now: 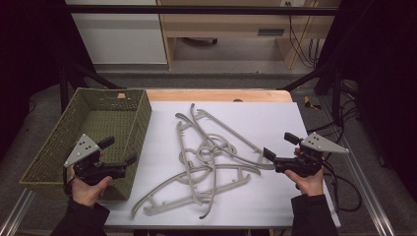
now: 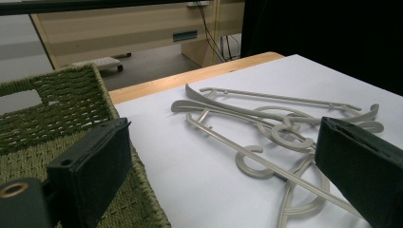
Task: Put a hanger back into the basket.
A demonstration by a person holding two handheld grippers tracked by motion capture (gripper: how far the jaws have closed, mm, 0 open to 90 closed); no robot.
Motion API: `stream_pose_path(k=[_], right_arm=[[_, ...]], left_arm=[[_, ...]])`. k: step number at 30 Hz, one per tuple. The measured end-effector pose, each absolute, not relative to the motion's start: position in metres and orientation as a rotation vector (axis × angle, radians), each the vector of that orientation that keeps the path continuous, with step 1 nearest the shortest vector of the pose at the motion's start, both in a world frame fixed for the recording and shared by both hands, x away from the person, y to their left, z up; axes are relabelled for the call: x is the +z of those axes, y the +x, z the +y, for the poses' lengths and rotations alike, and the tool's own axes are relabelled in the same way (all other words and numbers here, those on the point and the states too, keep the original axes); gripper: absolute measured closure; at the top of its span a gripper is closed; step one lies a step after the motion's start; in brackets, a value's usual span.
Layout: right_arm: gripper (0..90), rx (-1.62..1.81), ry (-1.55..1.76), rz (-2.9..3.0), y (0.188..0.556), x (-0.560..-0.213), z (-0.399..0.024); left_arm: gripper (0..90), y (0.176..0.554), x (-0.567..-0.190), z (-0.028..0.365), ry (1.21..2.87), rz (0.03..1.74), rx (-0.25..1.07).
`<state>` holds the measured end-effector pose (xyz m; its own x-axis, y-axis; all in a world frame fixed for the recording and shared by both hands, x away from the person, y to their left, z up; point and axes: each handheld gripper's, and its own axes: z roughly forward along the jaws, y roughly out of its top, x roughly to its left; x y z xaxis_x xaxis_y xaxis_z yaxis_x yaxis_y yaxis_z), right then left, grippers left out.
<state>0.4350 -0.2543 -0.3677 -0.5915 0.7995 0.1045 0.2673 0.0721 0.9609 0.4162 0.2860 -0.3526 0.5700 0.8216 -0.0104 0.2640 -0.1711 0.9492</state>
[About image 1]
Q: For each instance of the black horizontal frame bar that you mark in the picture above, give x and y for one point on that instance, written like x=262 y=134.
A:
x=196 y=10

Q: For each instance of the black diagonal frame strut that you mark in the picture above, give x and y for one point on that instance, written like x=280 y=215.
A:
x=88 y=77
x=308 y=78

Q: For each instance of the white table mat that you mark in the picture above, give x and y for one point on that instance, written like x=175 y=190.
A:
x=268 y=124

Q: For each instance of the grey plastic hanger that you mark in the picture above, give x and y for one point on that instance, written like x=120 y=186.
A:
x=236 y=137
x=183 y=147
x=229 y=186

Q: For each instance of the aluminium rail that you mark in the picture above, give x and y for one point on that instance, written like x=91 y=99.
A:
x=370 y=196
x=14 y=213

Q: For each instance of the green woven basket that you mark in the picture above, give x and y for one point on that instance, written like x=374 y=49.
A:
x=105 y=114

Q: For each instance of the light wooden desk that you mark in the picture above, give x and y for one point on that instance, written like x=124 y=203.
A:
x=229 y=24

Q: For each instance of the yellow and black tool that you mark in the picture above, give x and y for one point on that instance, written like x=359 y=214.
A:
x=309 y=103

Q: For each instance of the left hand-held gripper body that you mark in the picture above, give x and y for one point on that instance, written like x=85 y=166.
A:
x=80 y=150

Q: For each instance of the person's left hand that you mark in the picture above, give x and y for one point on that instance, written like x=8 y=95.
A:
x=87 y=195

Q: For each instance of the white cabinet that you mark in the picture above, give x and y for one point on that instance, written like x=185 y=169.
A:
x=121 y=39

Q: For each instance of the person's right hand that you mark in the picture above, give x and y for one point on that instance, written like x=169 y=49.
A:
x=309 y=185

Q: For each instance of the small tan basket tag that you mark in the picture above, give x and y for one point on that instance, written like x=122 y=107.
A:
x=121 y=96

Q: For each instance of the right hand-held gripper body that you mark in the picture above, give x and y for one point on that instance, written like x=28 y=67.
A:
x=319 y=144

